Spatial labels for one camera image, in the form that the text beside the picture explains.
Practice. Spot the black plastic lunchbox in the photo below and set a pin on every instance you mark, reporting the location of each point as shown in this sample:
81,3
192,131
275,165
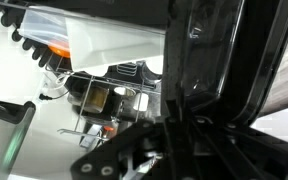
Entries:
250,50

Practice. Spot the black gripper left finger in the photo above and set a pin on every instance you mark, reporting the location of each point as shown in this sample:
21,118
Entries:
117,153

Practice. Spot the orange cup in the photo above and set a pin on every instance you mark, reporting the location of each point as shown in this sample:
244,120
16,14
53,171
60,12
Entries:
60,51

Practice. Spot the clear plastic container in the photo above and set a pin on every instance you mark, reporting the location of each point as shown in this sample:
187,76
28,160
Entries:
44,26

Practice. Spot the black utensil caddy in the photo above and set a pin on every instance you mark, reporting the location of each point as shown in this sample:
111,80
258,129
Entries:
144,71

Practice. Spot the black power plug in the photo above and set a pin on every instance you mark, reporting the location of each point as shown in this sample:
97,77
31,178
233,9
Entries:
44,97

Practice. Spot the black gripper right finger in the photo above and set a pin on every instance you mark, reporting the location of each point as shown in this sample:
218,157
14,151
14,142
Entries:
250,156

